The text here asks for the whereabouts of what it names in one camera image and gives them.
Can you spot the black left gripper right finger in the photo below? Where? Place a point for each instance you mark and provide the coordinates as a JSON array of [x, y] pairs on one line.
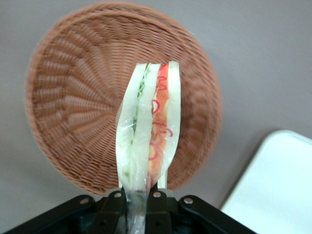
[[185, 217]]

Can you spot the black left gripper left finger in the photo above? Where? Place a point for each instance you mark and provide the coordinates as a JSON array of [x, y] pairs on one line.
[[73, 217]]

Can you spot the plastic-wrapped triangle sandwich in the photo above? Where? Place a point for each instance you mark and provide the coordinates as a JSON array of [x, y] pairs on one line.
[[143, 122]]

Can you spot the white rectangular plastic tray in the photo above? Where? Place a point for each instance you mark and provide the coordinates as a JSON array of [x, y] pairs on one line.
[[273, 185]]

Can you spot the round brown wicker basket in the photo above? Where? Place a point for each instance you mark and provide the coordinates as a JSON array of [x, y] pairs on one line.
[[80, 97]]

